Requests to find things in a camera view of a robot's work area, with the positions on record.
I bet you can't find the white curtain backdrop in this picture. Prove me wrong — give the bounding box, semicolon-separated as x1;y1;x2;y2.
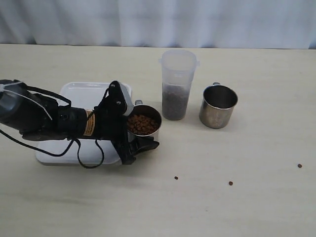
0;0;316;49

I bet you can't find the clear plastic tall container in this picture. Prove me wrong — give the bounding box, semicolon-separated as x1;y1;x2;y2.
159;49;199;120

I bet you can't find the white plastic tray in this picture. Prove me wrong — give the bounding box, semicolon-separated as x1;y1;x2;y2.
36;82;120;166

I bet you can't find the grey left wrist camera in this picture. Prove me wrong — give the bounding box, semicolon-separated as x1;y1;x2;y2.
107;80;134;117

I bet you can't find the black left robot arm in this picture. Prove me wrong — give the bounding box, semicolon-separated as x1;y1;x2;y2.
0;79;161;165

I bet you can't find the steel mug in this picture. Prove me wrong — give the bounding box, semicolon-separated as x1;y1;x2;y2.
199;82;238;129
127;100;162;141

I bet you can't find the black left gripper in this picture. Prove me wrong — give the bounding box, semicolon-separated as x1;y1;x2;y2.
94;97;160;165

